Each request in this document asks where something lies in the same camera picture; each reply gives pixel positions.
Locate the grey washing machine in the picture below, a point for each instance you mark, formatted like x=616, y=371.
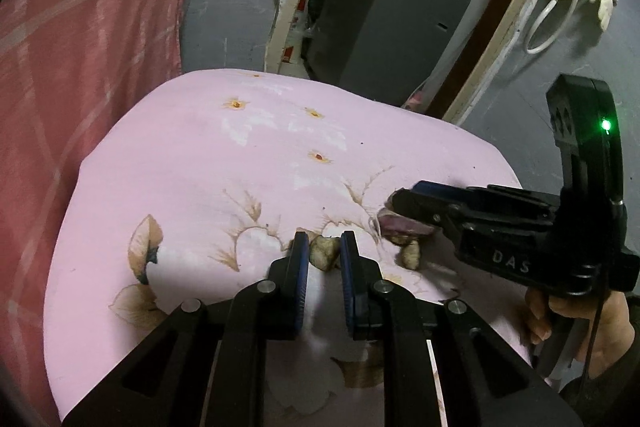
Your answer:
x=381, y=49

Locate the pink floral table cloth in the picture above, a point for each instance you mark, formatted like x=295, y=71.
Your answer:
x=201, y=185

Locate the right hand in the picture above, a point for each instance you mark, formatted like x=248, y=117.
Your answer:
x=615, y=333

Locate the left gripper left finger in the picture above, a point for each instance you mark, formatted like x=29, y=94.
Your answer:
x=269, y=310

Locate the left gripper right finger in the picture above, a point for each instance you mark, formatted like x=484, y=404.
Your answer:
x=382, y=312

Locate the wooden door frame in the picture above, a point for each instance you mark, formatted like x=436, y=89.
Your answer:
x=469, y=76

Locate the brown peel scrap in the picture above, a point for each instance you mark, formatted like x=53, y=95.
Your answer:
x=409, y=255
x=323, y=252

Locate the red plaid cloth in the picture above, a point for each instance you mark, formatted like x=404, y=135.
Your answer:
x=69, y=70

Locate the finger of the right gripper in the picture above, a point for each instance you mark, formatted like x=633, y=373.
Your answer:
x=450, y=191
x=425, y=209

